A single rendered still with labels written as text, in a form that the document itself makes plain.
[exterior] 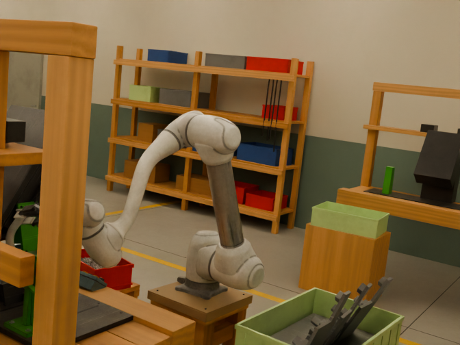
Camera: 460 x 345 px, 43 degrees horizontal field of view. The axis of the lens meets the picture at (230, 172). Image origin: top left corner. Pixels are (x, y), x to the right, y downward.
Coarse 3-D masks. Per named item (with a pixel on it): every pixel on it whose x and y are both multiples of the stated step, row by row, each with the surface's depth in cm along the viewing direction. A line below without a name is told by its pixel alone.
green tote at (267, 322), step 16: (288, 304) 242; (304, 304) 254; (320, 304) 260; (336, 304) 255; (352, 304) 251; (256, 320) 223; (272, 320) 233; (288, 320) 244; (368, 320) 247; (384, 320) 242; (400, 320) 235; (240, 336) 212; (256, 336) 207; (384, 336) 223
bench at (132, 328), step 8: (112, 328) 217; (120, 328) 218; (128, 328) 219; (136, 328) 219; (144, 328) 220; (0, 336) 202; (96, 336) 209; (104, 336) 210; (112, 336) 211; (120, 336) 211; (128, 336) 212; (136, 336) 213; (144, 336) 213; (152, 336) 214; (160, 336) 215; (168, 336) 215; (0, 344) 196; (8, 344) 196; (16, 344) 197; (80, 344) 202; (88, 344) 202; (96, 344) 203; (104, 344) 204; (112, 344) 204; (120, 344) 205; (128, 344) 205; (136, 344) 207; (144, 344) 207; (152, 344) 207; (160, 344) 211; (168, 344) 215
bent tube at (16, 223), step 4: (28, 216) 226; (16, 220) 223; (20, 220) 224; (12, 224) 223; (16, 224) 223; (20, 224) 224; (12, 228) 222; (16, 228) 223; (8, 232) 221; (12, 232) 221; (8, 236) 220; (12, 236) 221; (8, 240) 220; (12, 240) 221; (8, 244) 220; (12, 244) 221
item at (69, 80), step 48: (0, 96) 183; (48, 96) 161; (0, 144) 186; (48, 144) 162; (0, 192) 189; (48, 192) 164; (0, 240) 193; (48, 240) 165; (48, 288) 167; (48, 336) 168
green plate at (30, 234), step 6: (18, 204) 229; (24, 204) 231; (30, 204) 234; (18, 228) 232; (24, 228) 230; (30, 228) 232; (36, 228) 235; (18, 234) 232; (24, 234) 230; (30, 234) 232; (36, 234) 235; (18, 240) 232; (24, 240) 230; (30, 240) 232; (36, 240) 234; (24, 246) 229; (30, 246) 232; (36, 246) 234
